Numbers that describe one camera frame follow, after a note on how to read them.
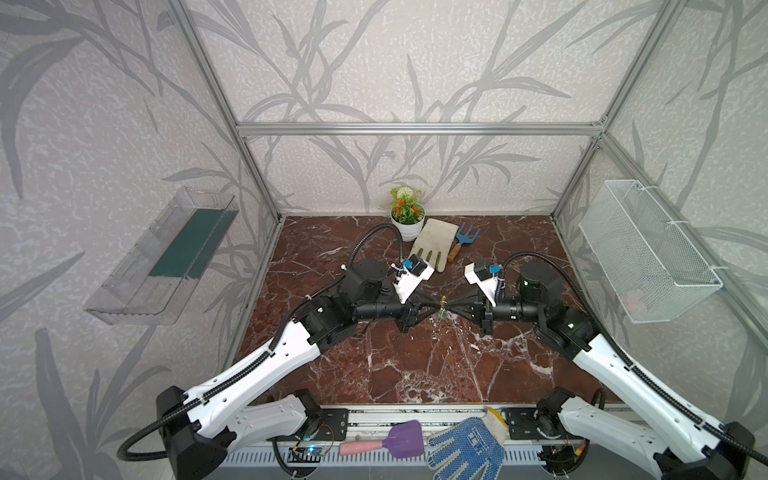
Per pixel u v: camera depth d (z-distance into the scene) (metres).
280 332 0.46
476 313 0.60
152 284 0.63
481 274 0.56
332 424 0.74
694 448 0.38
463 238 1.15
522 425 0.73
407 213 1.01
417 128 0.94
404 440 0.72
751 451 0.37
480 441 0.71
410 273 0.55
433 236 1.14
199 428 0.38
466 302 0.61
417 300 0.58
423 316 0.62
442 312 0.64
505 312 0.58
